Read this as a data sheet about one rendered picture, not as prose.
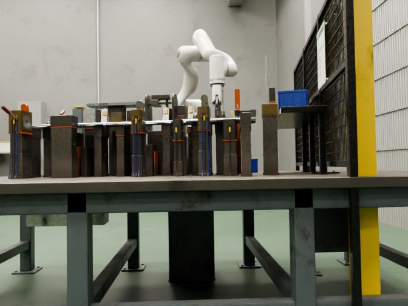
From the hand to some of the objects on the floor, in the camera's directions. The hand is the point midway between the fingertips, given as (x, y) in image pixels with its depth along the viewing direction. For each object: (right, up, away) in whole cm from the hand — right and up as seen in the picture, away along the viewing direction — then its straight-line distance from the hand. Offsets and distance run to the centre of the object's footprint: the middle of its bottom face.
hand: (217, 113), depth 218 cm
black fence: (+61, -103, +25) cm, 122 cm away
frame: (-14, -104, +8) cm, 105 cm away
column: (-16, -105, +60) cm, 122 cm away
